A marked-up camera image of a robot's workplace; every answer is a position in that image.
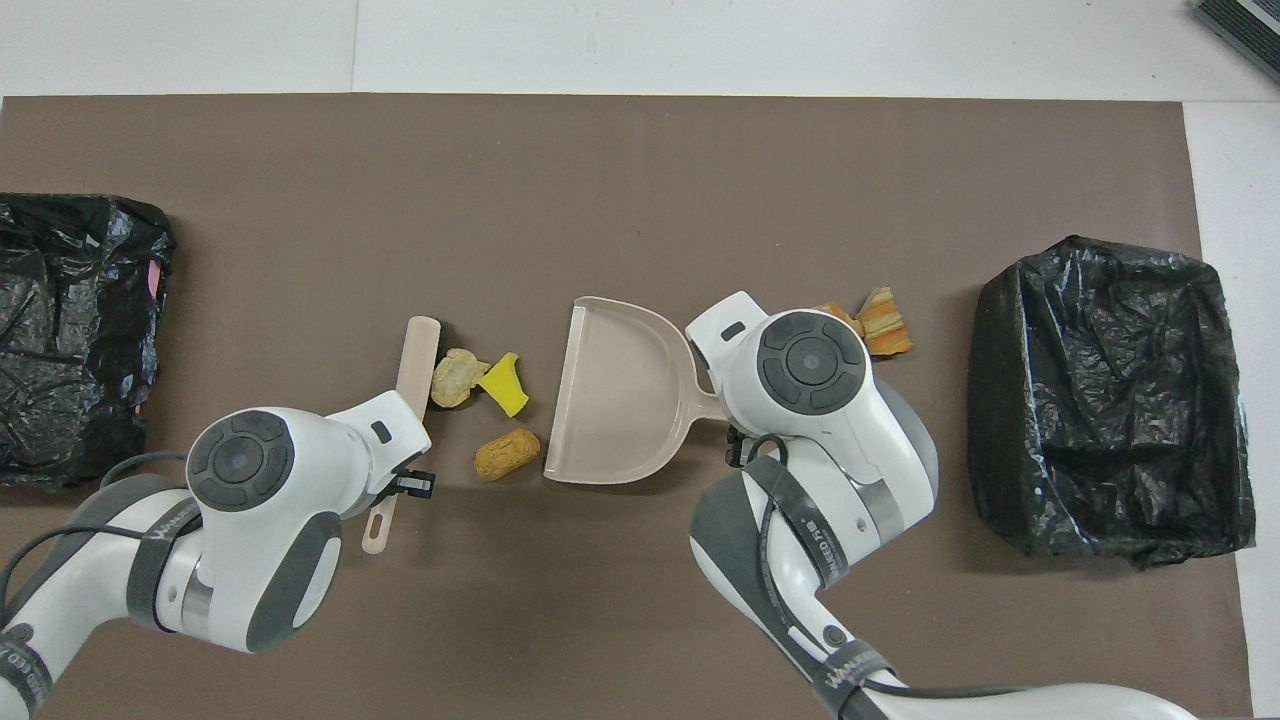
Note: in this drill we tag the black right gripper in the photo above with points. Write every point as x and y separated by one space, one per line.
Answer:
742 447

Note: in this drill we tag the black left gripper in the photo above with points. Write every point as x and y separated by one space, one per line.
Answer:
417 484

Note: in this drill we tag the brown oblong bread roll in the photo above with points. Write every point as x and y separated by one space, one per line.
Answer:
505 455

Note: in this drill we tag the pale bread piece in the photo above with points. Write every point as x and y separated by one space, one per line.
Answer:
455 378

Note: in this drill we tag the beige brush with black bristles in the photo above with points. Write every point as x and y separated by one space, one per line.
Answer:
418 360

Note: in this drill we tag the yellow sponge chunk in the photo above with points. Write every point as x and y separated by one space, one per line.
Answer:
505 390

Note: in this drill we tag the beige plastic dustpan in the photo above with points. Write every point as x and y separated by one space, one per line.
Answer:
620 390

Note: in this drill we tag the orange striped croissant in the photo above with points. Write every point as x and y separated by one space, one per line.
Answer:
885 325
835 313

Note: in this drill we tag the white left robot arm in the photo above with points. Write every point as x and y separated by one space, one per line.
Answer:
250 540

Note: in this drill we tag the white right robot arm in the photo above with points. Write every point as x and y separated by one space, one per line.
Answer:
870 440

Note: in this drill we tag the black-bagged bin with pink spot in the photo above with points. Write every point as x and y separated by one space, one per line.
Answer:
80 430

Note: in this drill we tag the black-bagged trash bin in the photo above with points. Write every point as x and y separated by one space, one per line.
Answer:
1100 400

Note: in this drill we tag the brown table mat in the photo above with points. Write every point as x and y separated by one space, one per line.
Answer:
600 180

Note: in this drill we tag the dark grey ribbed device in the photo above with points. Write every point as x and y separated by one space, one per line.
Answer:
1245 30

